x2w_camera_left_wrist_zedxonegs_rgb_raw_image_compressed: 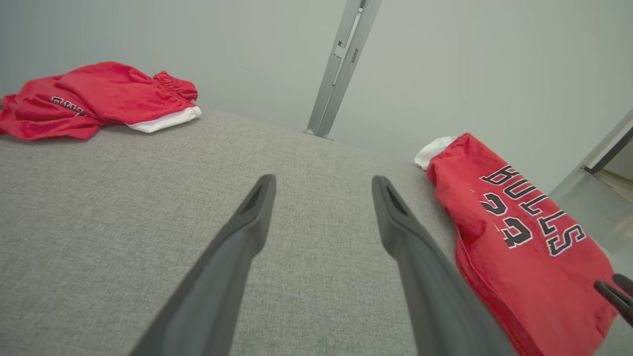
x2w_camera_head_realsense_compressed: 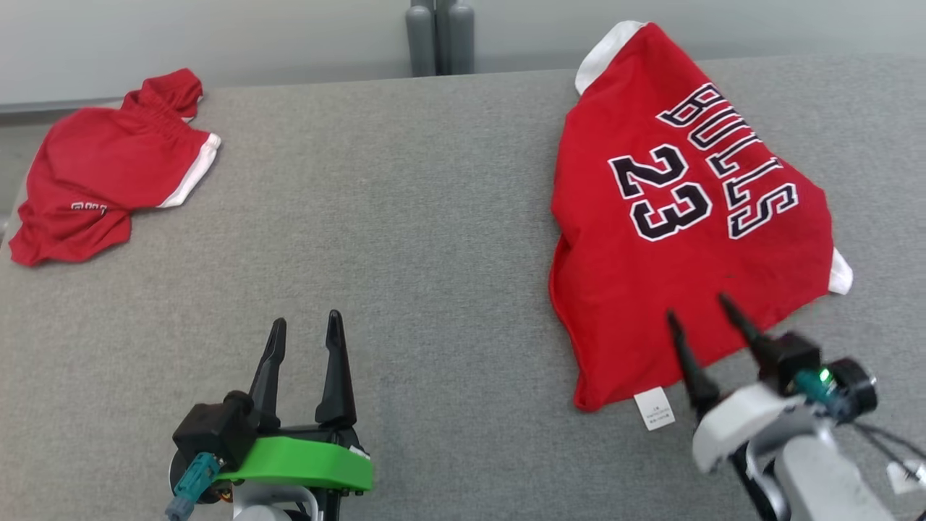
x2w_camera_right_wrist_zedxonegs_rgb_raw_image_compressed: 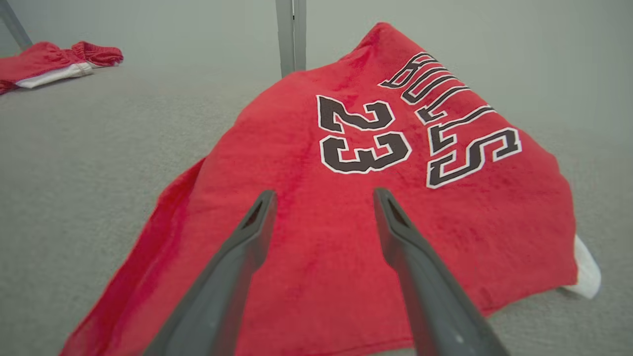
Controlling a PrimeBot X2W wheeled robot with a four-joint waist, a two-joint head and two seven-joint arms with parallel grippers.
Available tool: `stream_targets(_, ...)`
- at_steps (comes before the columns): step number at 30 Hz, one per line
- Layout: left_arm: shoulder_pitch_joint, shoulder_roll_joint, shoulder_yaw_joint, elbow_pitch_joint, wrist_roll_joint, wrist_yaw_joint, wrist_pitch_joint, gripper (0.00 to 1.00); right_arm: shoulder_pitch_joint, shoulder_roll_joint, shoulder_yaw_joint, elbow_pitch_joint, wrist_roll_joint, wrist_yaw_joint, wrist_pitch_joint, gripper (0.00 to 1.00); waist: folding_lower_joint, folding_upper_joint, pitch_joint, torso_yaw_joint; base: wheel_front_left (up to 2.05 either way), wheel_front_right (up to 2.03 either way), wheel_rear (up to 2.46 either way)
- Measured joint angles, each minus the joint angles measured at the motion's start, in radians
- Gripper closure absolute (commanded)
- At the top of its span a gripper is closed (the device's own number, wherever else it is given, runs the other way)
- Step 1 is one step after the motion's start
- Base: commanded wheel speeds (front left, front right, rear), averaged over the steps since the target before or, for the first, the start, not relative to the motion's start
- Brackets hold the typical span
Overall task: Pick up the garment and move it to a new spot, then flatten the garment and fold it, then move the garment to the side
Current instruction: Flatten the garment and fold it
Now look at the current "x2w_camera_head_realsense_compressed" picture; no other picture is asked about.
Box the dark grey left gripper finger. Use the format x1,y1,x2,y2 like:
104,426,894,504
248,317,288,433
315,310,357,428

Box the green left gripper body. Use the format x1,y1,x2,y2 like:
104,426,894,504
213,427,373,500

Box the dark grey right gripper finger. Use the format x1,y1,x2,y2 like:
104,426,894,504
718,292,778,377
666,310,721,419

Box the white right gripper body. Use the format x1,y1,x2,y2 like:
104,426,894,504
691,384,807,475

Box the red Bulls 23 jersey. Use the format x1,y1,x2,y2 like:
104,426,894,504
548,20,854,432

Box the red shorts with white trim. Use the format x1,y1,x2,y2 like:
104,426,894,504
7,69,221,267

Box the teal cable connector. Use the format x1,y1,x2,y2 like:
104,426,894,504
796,369,854,422
165,452,221,521

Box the white tape cable label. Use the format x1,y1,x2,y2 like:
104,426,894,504
886,459,926,496

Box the grey metal upright post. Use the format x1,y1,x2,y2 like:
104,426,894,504
405,0,476,77

